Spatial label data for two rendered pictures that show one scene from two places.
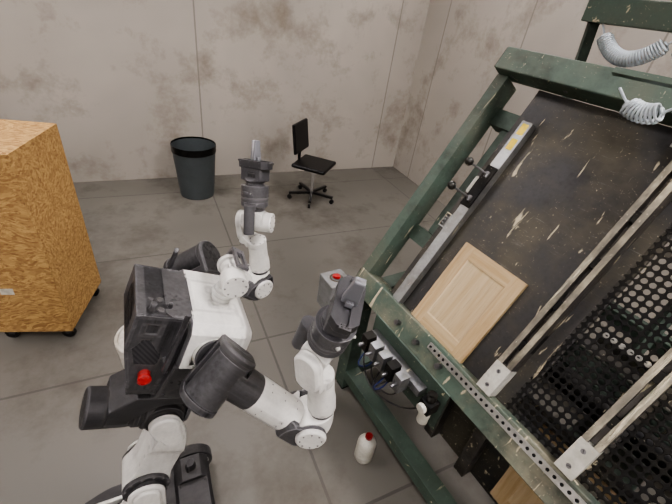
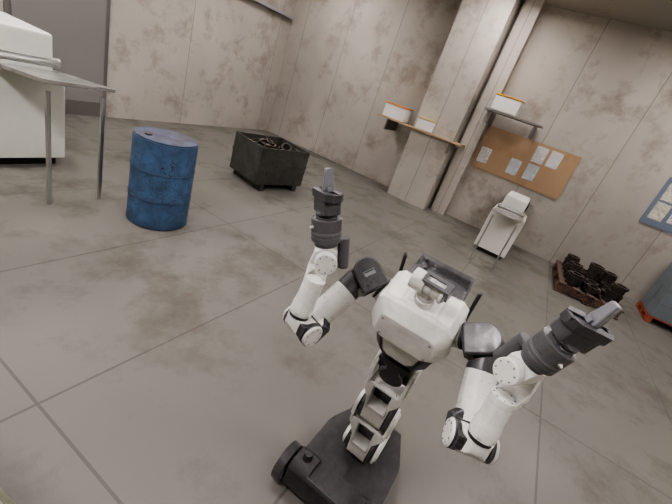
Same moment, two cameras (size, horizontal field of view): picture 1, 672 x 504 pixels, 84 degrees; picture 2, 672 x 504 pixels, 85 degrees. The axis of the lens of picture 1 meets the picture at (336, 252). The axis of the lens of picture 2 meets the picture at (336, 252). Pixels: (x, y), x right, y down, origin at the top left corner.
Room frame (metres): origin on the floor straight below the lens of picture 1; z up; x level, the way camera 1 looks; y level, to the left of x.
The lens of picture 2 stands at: (1.37, -0.58, 1.86)
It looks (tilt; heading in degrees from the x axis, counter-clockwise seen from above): 24 degrees down; 143
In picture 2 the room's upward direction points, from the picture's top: 20 degrees clockwise
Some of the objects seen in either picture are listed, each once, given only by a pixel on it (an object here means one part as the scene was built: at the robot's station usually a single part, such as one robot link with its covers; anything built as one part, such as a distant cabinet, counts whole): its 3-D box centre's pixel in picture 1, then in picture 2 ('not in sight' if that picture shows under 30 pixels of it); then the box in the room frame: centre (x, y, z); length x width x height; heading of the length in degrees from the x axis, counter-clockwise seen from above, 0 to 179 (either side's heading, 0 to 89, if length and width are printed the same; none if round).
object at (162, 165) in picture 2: not in sight; (162, 178); (-2.48, -0.02, 0.44); 0.59 x 0.59 x 0.89
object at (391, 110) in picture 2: not in sight; (397, 112); (-5.09, 4.64, 1.61); 0.49 x 0.41 x 0.28; 29
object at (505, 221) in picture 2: not in sight; (504, 224); (-2.19, 5.45, 0.53); 2.27 x 0.57 x 1.07; 120
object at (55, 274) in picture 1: (27, 238); not in sight; (1.76, 1.83, 0.63); 0.50 x 0.42 x 1.25; 13
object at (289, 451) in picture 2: not in sight; (287, 460); (0.44, 0.29, 0.10); 0.20 x 0.05 x 0.20; 119
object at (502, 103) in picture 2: not in sight; (507, 105); (-3.38, 5.61, 2.36); 0.49 x 0.40 x 0.28; 29
